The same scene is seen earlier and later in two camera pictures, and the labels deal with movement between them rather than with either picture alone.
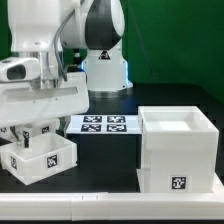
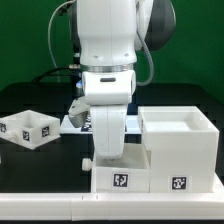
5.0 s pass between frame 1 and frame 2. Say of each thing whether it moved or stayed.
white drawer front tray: moved
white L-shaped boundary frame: stayed
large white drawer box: stayed
